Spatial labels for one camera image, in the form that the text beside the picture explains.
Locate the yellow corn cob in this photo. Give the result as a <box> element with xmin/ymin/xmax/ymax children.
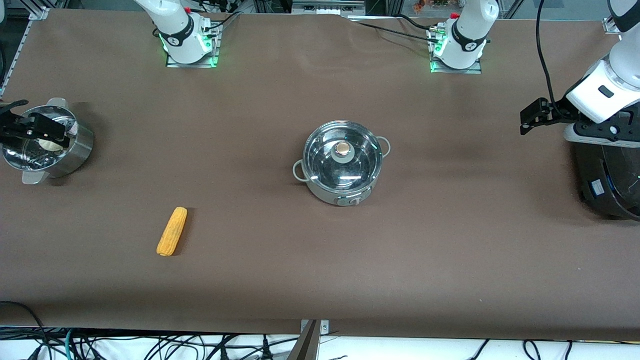
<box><xmin>156</xmin><ymin>207</ymin><xmax>188</xmax><ymax>257</ymax></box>

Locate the glass lid with gold knob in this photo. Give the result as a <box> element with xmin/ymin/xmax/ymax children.
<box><xmin>302</xmin><ymin>120</ymin><xmax>384</xmax><ymax>192</ymax></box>

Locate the black round appliance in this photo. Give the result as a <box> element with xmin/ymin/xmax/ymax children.
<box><xmin>574</xmin><ymin>142</ymin><xmax>640</xmax><ymax>222</ymax></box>

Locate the brown table mat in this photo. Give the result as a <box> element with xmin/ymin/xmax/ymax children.
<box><xmin>0</xmin><ymin>7</ymin><xmax>640</xmax><ymax>342</ymax></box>

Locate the grey metal box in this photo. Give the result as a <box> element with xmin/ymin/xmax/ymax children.
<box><xmin>291</xmin><ymin>0</ymin><xmax>367</xmax><ymax>17</ymax></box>

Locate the steel pot with flat handles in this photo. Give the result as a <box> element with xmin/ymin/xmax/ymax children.
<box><xmin>2</xmin><ymin>97</ymin><xmax>94</xmax><ymax>185</ymax></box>

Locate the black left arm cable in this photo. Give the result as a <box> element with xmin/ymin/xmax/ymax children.
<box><xmin>536</xmin><ymin>0</ymin><xmax>559</xmax><ymax>108</ymax></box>

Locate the aluminium frame rail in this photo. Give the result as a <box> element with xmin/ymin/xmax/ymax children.
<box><xmin>0</xmin><ymin>7</ymin><xmax>50</xmax><ymax>97</ymax></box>

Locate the black cable on mat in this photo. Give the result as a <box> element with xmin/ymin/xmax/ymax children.
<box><xmin>397</xmin><ymin>13</ymin><xmax>440</xmax><ymax>31</ymax></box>
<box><xmin>350</xmin><ymin>21</ymin><xmax>442</xmax><ymax>45</ymax></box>

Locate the black looping floor cable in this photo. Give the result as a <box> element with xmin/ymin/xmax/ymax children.
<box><xmin>0</xmin><ymin>300</ymin><xmax>48</xmax><ymax>351</ymax></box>

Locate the steel pot with grey handles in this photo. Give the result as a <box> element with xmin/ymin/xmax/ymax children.
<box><xmin>292</xmin><ymin>120</ymin><xmax>392</xmax><ymax>207</ymax></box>

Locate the grey metal table bracket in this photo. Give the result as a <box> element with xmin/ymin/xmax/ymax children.
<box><xmin>287</xmin><ymin>319</ymin><xmax>331</xmax><ymax>360</ymax></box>

